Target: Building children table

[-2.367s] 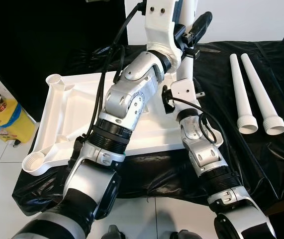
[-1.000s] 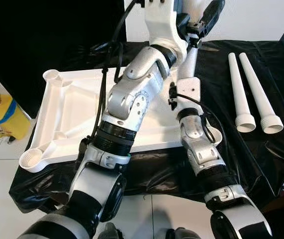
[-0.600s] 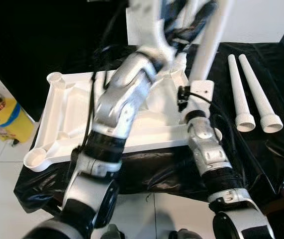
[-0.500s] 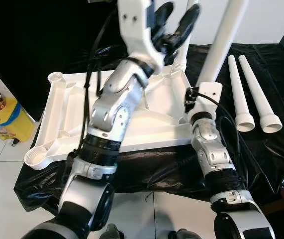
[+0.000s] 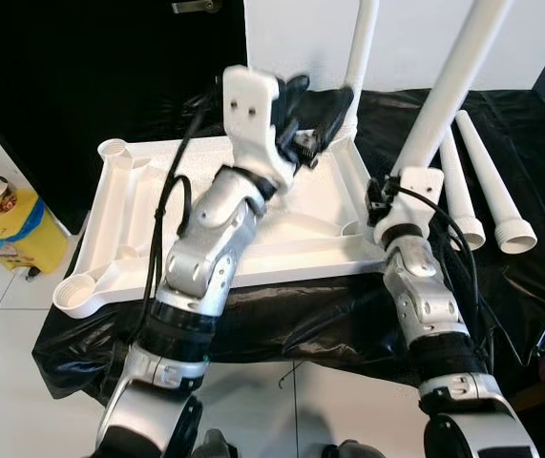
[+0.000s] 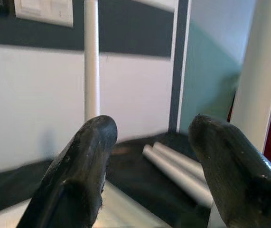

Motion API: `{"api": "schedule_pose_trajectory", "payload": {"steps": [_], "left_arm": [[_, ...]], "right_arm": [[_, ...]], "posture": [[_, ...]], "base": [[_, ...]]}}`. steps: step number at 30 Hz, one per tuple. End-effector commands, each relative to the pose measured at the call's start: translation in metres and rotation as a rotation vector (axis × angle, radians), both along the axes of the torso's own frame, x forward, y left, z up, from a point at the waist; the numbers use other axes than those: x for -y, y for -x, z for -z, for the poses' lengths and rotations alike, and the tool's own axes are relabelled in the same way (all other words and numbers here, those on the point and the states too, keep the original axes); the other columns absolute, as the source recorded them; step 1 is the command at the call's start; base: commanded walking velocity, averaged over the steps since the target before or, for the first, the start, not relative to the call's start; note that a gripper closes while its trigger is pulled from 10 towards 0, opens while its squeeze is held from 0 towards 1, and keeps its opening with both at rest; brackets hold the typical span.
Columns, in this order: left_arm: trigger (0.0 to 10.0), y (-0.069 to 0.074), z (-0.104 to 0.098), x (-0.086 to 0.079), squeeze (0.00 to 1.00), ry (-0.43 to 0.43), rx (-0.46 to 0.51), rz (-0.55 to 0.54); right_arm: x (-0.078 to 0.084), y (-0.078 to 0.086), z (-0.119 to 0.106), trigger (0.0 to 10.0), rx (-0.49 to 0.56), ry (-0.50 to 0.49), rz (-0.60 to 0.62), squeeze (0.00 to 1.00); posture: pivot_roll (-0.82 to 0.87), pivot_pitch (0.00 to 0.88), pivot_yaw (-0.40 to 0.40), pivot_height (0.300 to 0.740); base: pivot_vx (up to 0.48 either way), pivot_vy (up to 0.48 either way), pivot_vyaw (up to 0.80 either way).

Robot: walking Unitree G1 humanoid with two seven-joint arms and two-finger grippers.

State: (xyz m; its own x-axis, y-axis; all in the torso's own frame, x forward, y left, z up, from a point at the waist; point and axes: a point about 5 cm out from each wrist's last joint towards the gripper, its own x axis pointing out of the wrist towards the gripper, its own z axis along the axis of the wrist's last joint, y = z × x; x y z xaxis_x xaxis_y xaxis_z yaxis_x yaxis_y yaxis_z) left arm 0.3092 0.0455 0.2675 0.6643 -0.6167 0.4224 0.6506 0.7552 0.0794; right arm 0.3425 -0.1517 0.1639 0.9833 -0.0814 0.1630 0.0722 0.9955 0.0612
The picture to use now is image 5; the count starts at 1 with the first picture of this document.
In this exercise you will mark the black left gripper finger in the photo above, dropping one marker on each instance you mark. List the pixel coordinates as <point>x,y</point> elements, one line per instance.
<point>296,95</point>
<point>334,114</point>

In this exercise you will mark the white plastic children table top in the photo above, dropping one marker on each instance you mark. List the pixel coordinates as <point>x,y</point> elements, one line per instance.
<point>301,219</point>

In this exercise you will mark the black plastic table cover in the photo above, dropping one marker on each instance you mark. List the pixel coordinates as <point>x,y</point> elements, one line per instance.
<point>329,324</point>

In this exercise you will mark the thin dark floor thread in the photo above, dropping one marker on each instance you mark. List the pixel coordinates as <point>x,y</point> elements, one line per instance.
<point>291,367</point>

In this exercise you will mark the black door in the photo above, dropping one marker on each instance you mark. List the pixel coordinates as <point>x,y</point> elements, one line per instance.
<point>62,76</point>

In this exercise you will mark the dark brown wooden bar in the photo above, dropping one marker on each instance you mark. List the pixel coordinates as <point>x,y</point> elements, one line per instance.
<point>544,389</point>

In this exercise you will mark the dark grey robot right leg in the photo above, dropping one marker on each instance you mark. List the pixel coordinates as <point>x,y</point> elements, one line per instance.
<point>353,450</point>

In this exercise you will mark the dark grey robot leg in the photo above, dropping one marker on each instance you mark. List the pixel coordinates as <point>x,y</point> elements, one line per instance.
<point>215,447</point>
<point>353,450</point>

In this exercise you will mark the dark grey robot left leg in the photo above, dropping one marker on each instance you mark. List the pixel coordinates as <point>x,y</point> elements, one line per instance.
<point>215,447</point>

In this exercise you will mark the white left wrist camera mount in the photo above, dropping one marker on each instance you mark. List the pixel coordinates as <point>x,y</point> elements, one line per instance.
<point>253,105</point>

